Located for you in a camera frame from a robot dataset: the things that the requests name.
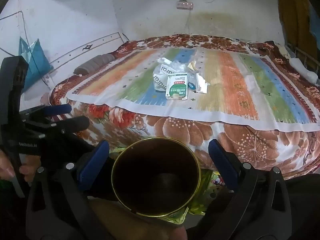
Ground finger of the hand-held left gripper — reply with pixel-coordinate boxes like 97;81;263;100
25;116;90;137
20;104;72;117

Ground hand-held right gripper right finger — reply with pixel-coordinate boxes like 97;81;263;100
208;139;293;240

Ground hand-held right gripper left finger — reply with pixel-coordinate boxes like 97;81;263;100
25;140;118;240

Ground dark bin with gold rim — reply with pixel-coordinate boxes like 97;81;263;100
111;136;202;217

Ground white tissue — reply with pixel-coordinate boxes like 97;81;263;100
194;73;210;94

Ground green and white medicine box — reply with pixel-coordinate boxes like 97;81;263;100
166;72;188;100

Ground white plastic bag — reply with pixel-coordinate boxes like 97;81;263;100
152;57;190;92

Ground clear plastic wrapper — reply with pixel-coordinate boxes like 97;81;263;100
174;60;198;80

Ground person's left hand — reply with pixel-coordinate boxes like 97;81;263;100
0;150;38;183

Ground green printed bag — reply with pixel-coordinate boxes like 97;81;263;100
172;167;225;224

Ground grey striped pillow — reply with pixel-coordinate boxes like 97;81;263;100
74;54;115;75

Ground brown floral blanket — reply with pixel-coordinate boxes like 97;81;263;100
49;34;320;180

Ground white headboard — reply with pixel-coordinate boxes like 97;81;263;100
41;31;129;80

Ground striped pastel cloth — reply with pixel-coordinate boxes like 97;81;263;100
65;45;319;132

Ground person's black pants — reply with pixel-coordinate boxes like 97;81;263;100
85;155;320;240

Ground white rolled cloth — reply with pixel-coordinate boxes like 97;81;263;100
290;57;318;83

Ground white power strip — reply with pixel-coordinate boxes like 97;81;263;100
176;1;194;10

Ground yellow hanging cloth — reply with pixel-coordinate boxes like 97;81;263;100
278;0;313;45

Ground metal bed rail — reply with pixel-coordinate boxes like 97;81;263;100
286;42;320;80

